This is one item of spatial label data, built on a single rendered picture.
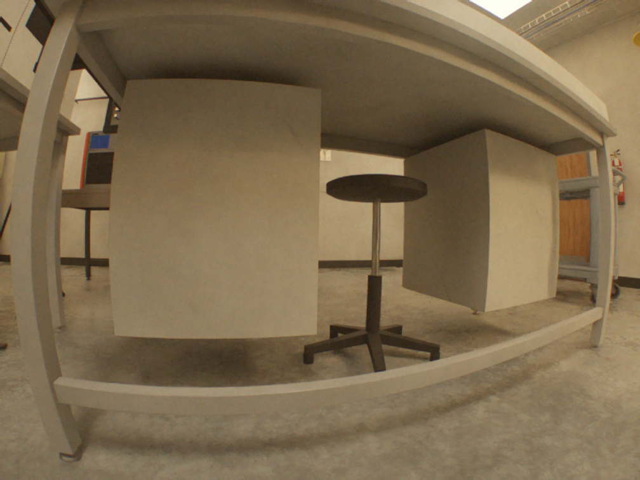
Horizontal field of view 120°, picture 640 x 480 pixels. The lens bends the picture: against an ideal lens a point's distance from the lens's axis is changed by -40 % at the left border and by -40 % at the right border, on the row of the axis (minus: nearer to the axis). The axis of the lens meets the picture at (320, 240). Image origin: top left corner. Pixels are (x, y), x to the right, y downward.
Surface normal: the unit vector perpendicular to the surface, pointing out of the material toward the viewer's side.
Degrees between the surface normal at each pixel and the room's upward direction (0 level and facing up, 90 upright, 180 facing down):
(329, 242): 90
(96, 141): 90
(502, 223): 90
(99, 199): 90
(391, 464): 0
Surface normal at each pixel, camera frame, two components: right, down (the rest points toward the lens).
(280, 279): 0.29, 0.02
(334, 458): 0.02, -1.00
